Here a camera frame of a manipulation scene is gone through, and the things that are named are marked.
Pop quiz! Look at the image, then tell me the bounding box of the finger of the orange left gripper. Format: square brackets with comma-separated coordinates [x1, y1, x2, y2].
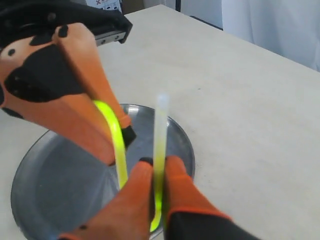
[0, 37, 115, 166]
[52, 22, 137, 147]

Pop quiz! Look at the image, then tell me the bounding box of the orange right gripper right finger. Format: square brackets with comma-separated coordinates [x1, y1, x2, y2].
[164, 155, 258, 240]

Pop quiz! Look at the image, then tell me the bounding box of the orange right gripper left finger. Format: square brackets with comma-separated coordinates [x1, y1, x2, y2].
[58, 157, 153, 240]

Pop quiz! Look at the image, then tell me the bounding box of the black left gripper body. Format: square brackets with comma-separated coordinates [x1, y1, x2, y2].
[0, 0, 133, 48]

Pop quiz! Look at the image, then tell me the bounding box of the yellow glow stick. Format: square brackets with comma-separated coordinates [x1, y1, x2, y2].
[93, 93, 170, 233]

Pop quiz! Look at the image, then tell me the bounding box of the white cardboard box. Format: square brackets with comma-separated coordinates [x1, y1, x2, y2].
[95, 0, 122, 12]

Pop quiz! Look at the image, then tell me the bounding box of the white backdrop cloth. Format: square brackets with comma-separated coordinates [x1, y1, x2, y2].
[181, 0, 320, 72]

